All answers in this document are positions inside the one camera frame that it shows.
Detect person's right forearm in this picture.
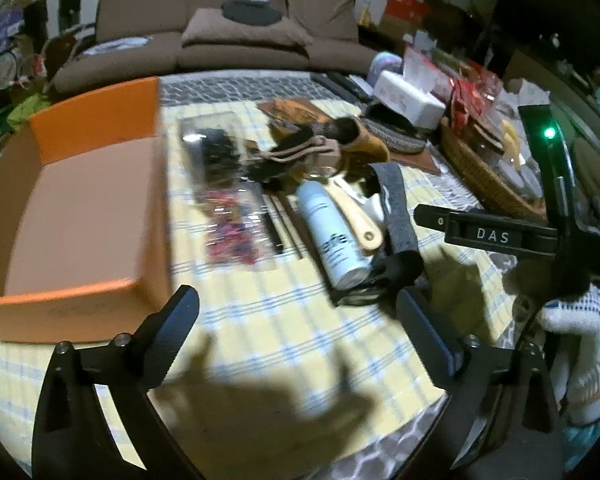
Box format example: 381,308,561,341
562,419,600,443

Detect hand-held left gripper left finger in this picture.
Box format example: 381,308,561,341
32,285,201,480

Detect black round pouch tan cord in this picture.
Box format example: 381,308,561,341
247,127,343,183

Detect lilac round container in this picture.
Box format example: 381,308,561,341
367,52,406,86

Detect white papers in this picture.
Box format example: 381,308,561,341
82,37,153,56

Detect wicker basket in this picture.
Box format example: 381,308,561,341
439,117,548,221

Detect person's right hand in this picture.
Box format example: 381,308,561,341
537,285,600,426

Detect black round pad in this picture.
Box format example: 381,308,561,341
221,0,287,27

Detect clear box of black clips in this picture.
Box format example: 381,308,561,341
177,112,246,191

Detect stack of blue white boxes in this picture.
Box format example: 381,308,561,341
0,5,26,61

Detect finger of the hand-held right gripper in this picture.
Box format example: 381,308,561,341
414,204,451,233

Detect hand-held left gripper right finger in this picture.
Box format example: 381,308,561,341
396,286,566,480

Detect brown cushion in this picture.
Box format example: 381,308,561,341
181,7,313,51

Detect brown sofa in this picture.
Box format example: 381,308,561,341
50,0,381,93

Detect black cable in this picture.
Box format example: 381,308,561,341
514,301,548,351

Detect grey pebble-patterned desktop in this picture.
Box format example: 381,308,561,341
157,71,526,480

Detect black remote control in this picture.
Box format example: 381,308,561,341
330,72,378,102
312,74,362,102

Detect white spray can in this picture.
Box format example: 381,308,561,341
297,179,373,291

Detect green bag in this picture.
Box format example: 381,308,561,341
7,95,51,128

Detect white tissue box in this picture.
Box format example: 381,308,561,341
372,70,447,129

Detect dark woven oval mat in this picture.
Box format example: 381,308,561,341
362,105,428,155

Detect red snack packets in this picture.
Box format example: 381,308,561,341
450,67,503,128

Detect brown leather mat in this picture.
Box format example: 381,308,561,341
256,99,331,128

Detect yellow checked tablecloth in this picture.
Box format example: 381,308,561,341
0,97,518,480

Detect orange cardboard box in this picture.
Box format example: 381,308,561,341
0,77,173,346

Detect round printed plaque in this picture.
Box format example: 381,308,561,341
0,52,21,88

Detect white plastic scoop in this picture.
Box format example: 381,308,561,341
337,182,387,226

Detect red white plastic packet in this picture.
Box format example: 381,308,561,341
402,47,453,96

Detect red cardboard box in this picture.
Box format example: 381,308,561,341
384,0,431,23

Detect brown square coaster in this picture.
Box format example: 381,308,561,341
387,151,443,177

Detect clear bag of colourful bits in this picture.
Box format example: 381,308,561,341
202,182,276,273

